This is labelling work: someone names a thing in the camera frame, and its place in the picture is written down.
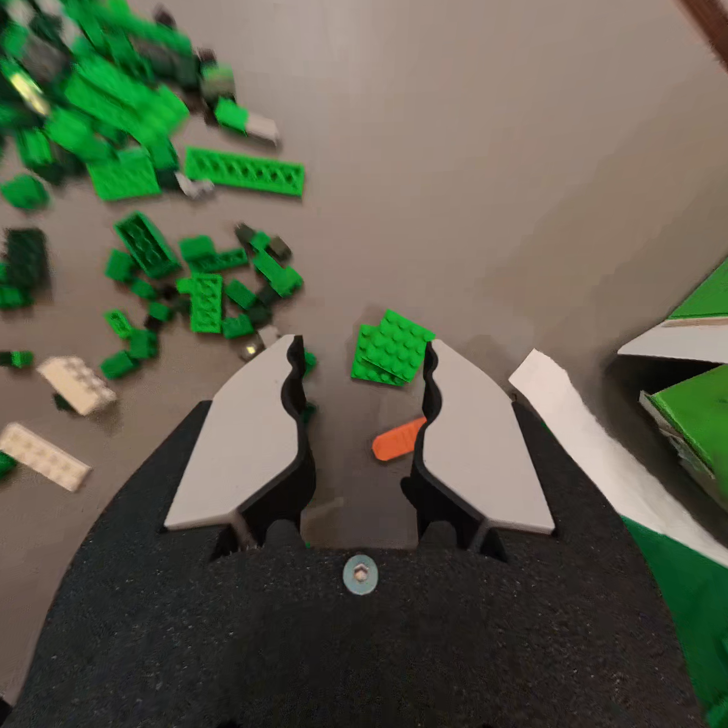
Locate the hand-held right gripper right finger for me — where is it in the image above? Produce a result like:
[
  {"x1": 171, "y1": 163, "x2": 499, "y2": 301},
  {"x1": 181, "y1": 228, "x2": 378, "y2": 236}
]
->
[{"x1": 400, "y1": 339, "x2": 556, "y2": 550}]

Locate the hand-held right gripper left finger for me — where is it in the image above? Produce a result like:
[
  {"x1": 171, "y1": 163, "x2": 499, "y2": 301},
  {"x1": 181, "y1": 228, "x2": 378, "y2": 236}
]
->
[{"x1": 164, "y1": 334, "x2": 317, "y2": 548}]

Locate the bright green square plate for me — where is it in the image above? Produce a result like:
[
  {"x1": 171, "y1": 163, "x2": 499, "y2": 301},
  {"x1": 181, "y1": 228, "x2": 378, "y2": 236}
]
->
[
  {"x1": 363, "y1": 309, "x2": 436, "y2": 383},
  {"x1": 350, "y1": 323, "x2": 411, "y2": 388}
]

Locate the pile of green toy bricks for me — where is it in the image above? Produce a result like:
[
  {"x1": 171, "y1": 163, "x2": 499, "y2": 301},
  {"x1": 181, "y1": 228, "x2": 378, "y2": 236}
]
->
[{"x1": 0, "y1": 0, "x2": 318, "y2": 480}]

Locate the grey desk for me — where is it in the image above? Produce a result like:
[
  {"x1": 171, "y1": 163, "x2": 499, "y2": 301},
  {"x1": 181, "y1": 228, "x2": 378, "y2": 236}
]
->
[{"x1": 0, "y1": 0, "x2": 728, "y2": 703}]

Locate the orange brick separator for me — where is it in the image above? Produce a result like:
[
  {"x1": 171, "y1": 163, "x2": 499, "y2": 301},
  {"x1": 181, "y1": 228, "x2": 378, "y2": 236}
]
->
[{"x1": 371, "y1": 416, "x2": 428, "y2": 462}]

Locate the white studded toy plate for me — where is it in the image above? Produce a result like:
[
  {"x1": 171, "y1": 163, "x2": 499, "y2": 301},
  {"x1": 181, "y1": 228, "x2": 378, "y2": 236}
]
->
[{"x1": 0, "y1": 421, "x2": 93, "y2": 492}]

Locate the green cardboard toy box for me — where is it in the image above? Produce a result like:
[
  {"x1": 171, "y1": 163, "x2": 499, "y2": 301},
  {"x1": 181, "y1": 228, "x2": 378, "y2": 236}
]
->
[{"x1": 508, "y1": 259, "x2": 728, "y2": 728}]

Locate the long green holed plate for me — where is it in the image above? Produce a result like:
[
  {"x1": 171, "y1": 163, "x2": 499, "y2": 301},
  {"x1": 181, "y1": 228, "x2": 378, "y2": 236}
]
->
[{"x1": 184, "y1": 146, "x2": 307, "y2": 199}]

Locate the white angled toy brick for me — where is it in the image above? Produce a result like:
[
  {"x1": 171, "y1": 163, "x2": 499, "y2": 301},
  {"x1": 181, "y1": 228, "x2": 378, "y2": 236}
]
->
[{"x1": 247, "y1": 113, "x2": 281, "y2": 147}]

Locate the light grey bracket piece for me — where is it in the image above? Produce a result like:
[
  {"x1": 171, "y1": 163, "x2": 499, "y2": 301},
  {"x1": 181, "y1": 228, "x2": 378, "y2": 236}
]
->
[{"x1": 175, "y1": 172, "x2": 215, "y2": 201}]

